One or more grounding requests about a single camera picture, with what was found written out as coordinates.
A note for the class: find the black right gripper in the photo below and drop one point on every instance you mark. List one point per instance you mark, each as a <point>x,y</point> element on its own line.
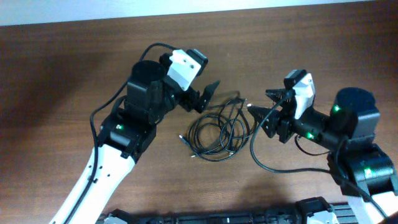
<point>283,125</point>

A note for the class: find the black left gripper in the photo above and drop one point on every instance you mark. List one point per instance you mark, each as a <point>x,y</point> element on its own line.
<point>191,95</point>

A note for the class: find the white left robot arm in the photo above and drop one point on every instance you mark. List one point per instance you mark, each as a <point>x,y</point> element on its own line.
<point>153,90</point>

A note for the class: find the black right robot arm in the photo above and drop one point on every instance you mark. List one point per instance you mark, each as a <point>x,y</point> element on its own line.
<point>364,173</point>

